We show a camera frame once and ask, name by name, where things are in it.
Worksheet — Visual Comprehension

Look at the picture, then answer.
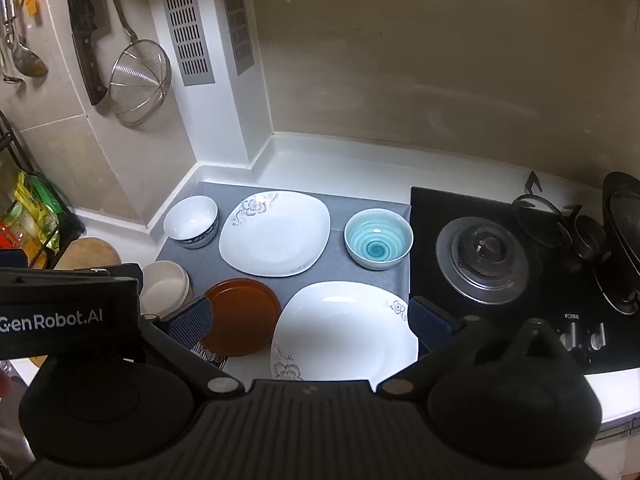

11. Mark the grey table mat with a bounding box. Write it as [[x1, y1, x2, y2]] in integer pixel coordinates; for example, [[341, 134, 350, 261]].
[[154, 181, 412, 322]]

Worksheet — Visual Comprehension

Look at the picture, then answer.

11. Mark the black gas stove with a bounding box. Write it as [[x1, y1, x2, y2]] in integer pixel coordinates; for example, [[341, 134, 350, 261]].
[[409, 186, 640, 377]]

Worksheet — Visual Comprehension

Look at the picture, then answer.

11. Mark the brown round plate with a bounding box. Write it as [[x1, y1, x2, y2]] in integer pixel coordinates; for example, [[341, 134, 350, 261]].
[[199, 278, 282, 359]]

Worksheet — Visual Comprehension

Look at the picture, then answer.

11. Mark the black white patterned cloth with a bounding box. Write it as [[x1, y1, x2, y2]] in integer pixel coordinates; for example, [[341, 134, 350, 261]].
[[192, 341, 231, 372]]

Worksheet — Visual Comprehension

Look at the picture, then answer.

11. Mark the cream ridged bowl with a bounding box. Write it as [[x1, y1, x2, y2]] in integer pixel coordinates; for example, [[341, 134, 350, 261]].
[[139, 260, 194, 319]]

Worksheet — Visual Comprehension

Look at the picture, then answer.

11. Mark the grey vent grille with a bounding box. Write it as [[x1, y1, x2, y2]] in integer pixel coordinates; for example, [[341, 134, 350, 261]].
[[155, 0, 216, 87]]

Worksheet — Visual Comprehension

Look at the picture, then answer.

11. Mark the yellow green packet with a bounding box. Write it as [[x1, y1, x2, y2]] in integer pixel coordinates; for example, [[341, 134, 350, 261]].
[[12, 170, 69, 226]]

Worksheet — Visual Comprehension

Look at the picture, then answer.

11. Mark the black iron pan support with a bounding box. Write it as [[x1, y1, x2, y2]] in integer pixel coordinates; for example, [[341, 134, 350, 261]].
[[511, 170, 608, 262]]

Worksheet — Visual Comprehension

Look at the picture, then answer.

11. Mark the black wok with lid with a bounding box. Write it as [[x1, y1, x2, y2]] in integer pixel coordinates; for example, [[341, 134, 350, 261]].
[[591, 171, 640, 317]]

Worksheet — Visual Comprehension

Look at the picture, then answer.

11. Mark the white square floral plate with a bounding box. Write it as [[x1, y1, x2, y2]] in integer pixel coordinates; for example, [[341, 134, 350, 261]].
[[270, 281, 420, 383], [218, 190, 332, 278]]

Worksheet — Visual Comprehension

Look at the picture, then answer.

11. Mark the black wire rack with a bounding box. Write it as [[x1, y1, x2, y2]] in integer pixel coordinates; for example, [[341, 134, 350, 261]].
[[0, 110, 72, 262]]

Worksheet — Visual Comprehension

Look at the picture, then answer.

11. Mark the metal ladle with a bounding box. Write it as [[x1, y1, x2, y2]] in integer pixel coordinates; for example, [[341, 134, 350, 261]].
[[0, 0, 50, 84]]

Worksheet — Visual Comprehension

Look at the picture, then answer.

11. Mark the orange packet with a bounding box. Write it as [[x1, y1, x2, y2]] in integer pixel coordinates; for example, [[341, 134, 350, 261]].
[[0, 217, 48, 261]]

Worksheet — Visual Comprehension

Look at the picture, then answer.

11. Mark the wooden cutting board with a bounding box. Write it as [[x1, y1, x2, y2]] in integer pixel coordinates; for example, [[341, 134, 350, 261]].
[[52, 237, 122, 271]]

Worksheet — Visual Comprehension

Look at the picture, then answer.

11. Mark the metal mesh strainer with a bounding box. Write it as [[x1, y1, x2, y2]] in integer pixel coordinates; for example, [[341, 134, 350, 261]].
[[96, 0, 173, 128]]

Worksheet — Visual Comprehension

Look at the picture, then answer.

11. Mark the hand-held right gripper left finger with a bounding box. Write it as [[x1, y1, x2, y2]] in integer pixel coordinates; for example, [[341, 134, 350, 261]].
[[141, 296, 241, 402]]

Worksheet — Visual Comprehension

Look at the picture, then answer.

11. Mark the round stove burner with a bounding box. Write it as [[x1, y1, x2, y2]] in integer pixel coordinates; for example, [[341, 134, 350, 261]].
[[435, 216, 531, 306]]

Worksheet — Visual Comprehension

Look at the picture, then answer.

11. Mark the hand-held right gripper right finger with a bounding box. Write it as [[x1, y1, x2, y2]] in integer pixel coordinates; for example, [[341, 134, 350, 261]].
[[375, 296, 567, 402]]

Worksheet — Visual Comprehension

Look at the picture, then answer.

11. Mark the white bowl with blue pattern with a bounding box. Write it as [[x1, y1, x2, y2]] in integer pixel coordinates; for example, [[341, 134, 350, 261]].
[[163, 195, 220, 250]]

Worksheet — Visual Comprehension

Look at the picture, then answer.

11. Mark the dark cleaver knife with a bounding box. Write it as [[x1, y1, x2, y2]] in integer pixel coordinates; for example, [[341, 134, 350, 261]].
[[64, 0, 110, 107]]

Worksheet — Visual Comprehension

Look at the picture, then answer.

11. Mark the teal spiral bowl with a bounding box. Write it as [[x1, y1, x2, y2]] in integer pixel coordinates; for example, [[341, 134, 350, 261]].
[[343, 208, 414, 271]]

